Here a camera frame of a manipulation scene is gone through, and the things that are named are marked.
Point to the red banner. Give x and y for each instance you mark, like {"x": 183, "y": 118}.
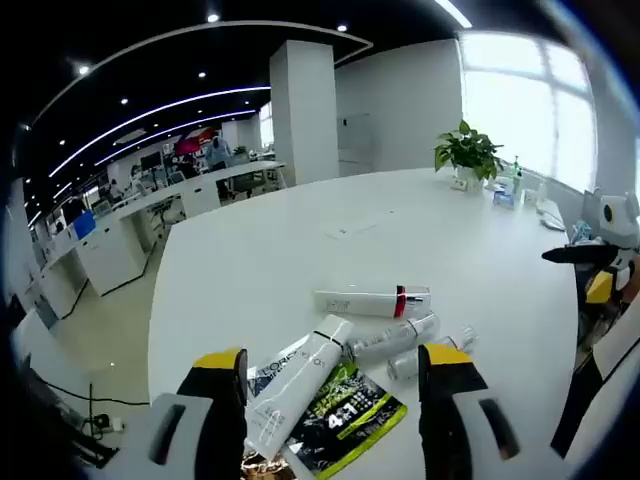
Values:
{"x": 187, "y": 146}

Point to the potted green plant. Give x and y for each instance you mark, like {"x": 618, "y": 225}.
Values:
{"x": 467, "y": 150}

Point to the long white office desk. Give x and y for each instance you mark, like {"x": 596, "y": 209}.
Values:
{"x": 200, "y": 187}

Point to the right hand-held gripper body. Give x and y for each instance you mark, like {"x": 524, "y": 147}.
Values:
{"x": 622, "y": 225}

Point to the person's white shirt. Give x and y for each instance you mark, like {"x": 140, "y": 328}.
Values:
{"x": 620, "y": 360}

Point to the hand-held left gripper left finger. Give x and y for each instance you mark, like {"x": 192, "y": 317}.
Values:
{"x": 225, "y": 425}

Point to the blue box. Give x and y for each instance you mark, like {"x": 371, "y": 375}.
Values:
{"x": 82, "y": 226}

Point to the office chair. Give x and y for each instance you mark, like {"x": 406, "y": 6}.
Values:
{"x": 161, "y": 212}

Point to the red band skincare bottle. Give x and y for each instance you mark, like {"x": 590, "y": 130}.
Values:
{"x": 360, "y": 302}

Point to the gold skincare sachet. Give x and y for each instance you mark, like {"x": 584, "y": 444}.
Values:
{"x": 260, "y": 467}

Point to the green bottle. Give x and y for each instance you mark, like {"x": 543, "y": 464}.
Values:
{"x": 516, "y": 175}

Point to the red square label skincare bottle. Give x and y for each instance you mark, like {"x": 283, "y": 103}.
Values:
{"x": 405, "y": 365}

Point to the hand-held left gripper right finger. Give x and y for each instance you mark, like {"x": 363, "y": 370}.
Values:
{"x": 445, "y": 400}

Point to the white power strip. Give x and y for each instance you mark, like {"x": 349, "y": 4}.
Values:
{"x": 102, "y": 422}

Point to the tall white skincare tube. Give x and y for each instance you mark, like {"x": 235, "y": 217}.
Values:
{"x": 295, "y": 395}

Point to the black green skincare sachet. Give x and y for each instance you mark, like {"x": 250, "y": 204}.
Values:
{"x": 350, "y": 415}

